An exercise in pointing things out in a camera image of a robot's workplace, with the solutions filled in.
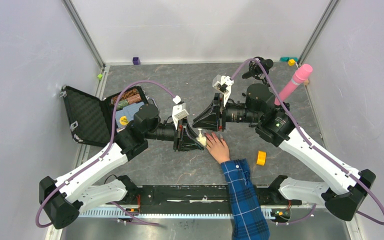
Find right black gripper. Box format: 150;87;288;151
192;92;262;132

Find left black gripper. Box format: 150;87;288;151
145;116;205;153

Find white nail polish brush cap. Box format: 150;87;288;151
198;128;203;138

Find small nail polish bottle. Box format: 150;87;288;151
196;136;207;147

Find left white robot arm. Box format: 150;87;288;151
35;103;207;230

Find blue plaid sleeve forearm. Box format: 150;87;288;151
220;159;270;240

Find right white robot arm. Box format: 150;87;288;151
193;83;376;221

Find person hand with painted nails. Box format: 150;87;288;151
205;132;231;164

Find yellow block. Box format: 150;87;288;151
256;150;267;166

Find black microphone on tripod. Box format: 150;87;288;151
241;56;275;85

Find purple cube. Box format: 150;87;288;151
132;56;141;66

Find teal block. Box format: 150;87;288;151
279;56;299;62

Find small yellow cube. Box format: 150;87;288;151
288;58;296;66

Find black poker chip case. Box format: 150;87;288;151
60;85;149;147

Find pink foam cylinder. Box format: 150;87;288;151
274;64;313;106

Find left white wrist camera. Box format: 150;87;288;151
171;95;189;130

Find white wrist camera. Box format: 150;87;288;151
212;74;234;107
171;95;189;130

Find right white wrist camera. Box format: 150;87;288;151
212;74;234;107

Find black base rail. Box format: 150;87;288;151
102;184;292;216

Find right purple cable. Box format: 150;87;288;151
230;58;384;226

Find purple cable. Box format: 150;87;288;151
34;79;182;229
230;58;384;226

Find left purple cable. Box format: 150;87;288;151
34;79;182;229

